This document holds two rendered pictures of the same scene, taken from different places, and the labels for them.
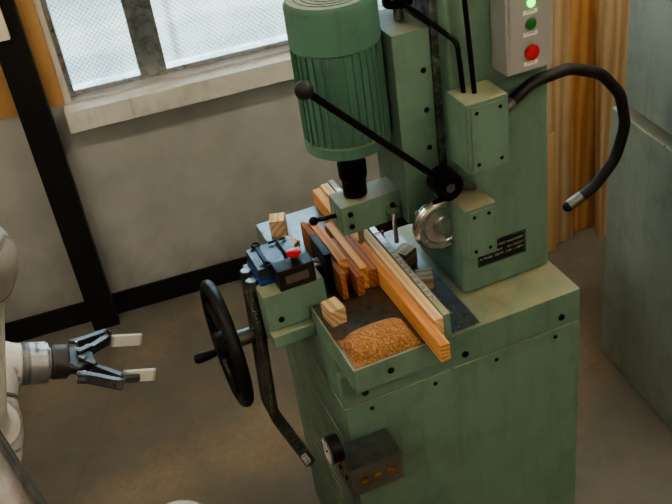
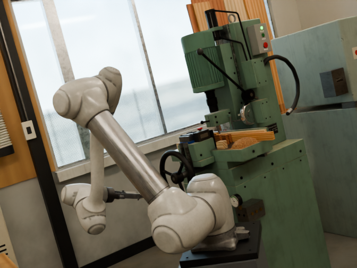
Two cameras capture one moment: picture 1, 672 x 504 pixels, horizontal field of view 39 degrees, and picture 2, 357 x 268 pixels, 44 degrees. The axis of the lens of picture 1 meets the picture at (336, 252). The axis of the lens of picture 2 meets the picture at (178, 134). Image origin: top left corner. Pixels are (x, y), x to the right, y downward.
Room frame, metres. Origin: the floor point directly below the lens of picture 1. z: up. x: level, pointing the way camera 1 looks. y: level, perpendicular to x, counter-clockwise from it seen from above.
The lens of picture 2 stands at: (-0.54, 0.88, 1.27)
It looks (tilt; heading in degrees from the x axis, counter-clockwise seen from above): 6 degrees down; 342
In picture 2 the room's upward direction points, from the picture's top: 14 degrees counter-clockwise
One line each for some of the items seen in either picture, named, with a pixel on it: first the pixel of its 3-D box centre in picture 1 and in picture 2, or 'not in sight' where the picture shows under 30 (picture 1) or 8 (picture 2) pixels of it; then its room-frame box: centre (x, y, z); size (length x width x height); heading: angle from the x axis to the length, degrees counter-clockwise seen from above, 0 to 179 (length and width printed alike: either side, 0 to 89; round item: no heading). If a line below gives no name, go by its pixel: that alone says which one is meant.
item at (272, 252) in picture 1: (279, 262); (194, 136); (1.61, 0.12, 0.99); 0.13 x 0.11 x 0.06; 17
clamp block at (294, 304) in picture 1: (285, 288); (197, 149); (1.62, 0.12, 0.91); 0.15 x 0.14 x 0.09; 17
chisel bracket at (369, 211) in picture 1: (366, 209); (219, 119); (1.70, -0.08, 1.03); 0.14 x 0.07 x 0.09; 107
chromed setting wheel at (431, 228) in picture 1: (440, 222); (248, 114); (1.62, -0.22, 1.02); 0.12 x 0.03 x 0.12; 107
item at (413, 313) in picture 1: (372, 264); (227, 138); (1.65, -0.07, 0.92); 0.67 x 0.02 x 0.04; 17
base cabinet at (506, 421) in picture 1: (430, 417); (257, 226); (1.74, -0.17, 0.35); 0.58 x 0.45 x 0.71; 107
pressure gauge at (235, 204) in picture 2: (335, 451); (237, 202); (1.39, 0.06, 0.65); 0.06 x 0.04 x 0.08; 17
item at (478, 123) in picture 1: (478, 127); (254, 73); (1.62, -0.31, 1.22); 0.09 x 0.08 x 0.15; 107
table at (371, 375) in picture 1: (325, 291); (211, 152); (1.64, 0.04, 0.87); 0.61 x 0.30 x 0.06; 17
